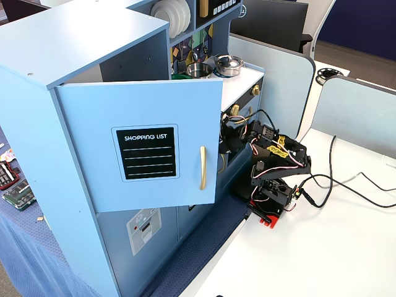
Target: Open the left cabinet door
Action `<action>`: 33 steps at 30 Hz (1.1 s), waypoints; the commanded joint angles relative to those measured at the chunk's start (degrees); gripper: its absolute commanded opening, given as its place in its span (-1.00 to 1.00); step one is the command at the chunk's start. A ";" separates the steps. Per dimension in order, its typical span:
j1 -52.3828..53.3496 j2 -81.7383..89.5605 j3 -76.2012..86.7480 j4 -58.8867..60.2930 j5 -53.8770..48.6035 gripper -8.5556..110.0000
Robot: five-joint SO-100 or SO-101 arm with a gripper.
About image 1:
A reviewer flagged hanging steel spatula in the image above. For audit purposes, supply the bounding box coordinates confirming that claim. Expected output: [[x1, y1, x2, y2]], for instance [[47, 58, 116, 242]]
[[177, 46, 187, 71]]

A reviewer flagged blue door with shopping list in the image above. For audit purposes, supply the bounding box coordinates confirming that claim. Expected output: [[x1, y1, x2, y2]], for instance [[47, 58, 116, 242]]
[[54, 77, 224, 213]]

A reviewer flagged white office chair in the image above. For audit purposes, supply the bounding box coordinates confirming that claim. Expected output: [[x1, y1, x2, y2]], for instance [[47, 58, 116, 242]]
[[299, 0, 337, 60]]

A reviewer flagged small white plate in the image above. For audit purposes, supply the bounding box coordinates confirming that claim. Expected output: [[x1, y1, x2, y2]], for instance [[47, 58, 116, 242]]
[[150, 0, 174, 24]]

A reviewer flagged blue door with dispenser sticker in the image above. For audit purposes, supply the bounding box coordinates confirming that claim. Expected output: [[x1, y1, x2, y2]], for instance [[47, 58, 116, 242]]
[[95, 206, 179, 292]]

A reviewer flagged grey cable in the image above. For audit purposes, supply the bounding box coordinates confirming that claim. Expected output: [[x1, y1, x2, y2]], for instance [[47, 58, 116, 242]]
[[338, 163, 396, 184]]

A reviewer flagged black toy microwave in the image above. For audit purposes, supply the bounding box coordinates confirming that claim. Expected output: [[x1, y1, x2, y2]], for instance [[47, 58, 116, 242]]
[[196, 0, 243, 29]]

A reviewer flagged red arm base clamp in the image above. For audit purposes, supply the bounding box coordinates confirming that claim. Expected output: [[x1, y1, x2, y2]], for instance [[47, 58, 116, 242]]
[[246, 199, 285, 230]]

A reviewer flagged long gold door handle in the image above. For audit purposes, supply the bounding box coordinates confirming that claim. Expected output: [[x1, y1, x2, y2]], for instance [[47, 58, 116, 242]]
[[199, 145, 207, 191]]

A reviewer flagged colourful patterned pouch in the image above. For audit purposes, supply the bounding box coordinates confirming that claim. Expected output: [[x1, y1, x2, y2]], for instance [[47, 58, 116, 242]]
[[0, 147, 17, 163]]

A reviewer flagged clear case with circuit board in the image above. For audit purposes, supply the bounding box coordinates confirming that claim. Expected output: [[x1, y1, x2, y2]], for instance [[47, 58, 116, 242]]
[[2, 180, 35, 213]]

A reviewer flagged red and black tool box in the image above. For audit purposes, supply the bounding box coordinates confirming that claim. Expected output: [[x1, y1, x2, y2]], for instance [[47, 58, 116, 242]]
[[0, 160, 21, 191]]

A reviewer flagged light blue desk divider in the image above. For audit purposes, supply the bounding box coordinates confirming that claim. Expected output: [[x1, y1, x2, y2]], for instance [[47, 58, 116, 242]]
[[304, 75, 396, 161], [228, 33, 316, 140]]

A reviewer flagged yellow printed tag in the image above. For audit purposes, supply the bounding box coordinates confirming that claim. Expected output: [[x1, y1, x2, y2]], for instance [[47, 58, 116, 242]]
[[267, 135, 291, 158]]

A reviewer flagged black data cable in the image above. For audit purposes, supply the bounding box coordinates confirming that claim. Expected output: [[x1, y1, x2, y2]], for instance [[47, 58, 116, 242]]
[[309, 174, 396, 209]]

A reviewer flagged black cable spool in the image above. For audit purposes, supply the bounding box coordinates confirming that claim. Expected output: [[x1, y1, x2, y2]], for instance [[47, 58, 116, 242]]
[[316, 67, 346, 85]]

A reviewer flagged black computer monitor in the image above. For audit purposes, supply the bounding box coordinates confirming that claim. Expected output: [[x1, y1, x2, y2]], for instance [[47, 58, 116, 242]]
[[230, 0, 310, 53]]

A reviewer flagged dark brown desk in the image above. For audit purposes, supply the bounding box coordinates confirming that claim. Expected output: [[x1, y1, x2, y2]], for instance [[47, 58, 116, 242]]
[[0, 0, 51, 24]]

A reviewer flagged open steel pot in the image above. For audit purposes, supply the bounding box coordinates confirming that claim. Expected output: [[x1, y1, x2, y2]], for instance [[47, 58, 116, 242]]
[[185, 62, 214, 79]]

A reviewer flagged hanging steel ladle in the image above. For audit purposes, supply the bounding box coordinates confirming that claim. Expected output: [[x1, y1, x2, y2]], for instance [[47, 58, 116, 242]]
[[192, 30, 201, 62]]

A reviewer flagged blue toy kitchen cabinet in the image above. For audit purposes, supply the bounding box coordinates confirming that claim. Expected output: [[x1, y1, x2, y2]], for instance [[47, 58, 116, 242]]
[[0, 0, 266, 297]]

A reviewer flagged steel pot with lid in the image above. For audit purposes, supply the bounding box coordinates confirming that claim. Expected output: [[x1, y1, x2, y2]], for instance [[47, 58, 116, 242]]
[[213, 54, 246, 77]]

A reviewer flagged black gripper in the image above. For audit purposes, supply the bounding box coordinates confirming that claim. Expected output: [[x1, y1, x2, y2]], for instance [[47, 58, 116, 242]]
[[220, 119, 249, 153]]

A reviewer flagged dark blue woven mat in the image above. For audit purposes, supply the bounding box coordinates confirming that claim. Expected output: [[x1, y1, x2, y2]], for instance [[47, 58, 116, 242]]
[[138, 192, 252, 297]]

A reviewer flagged black power cable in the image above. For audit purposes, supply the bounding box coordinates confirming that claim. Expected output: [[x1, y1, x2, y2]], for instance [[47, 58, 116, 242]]
[[301, 135, 338, 209]]

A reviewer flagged large white plate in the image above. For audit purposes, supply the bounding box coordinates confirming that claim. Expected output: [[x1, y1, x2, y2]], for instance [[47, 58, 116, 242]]
[[168, 0, 192, 39]]

